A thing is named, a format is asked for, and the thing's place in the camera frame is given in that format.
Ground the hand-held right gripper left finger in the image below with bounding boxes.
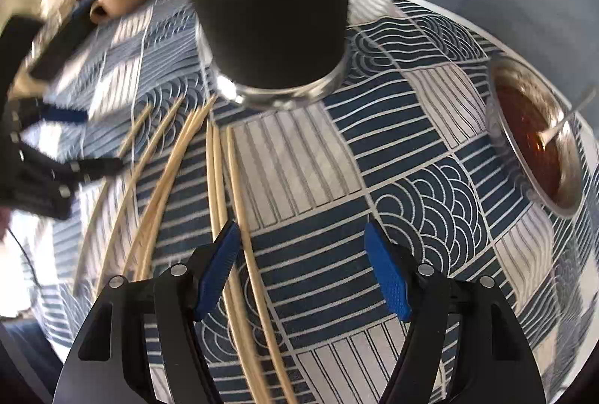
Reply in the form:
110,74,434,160
52,221,241,404

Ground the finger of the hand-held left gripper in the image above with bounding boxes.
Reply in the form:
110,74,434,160
7,97,87,143
0,142,125,220

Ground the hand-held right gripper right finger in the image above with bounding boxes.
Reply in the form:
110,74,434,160
364,221,547,404

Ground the black metal tumbler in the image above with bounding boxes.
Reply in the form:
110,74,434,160
180,0,359,110

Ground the black flat object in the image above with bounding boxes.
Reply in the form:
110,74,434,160
30,18,92,79

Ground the blue white patterned tablecloth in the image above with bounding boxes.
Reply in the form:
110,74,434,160
14,0,599,404

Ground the metal bowl of sauce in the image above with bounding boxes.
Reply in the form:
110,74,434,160
484,58,586,218

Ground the black cable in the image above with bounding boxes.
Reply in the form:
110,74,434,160
7,228,40,290

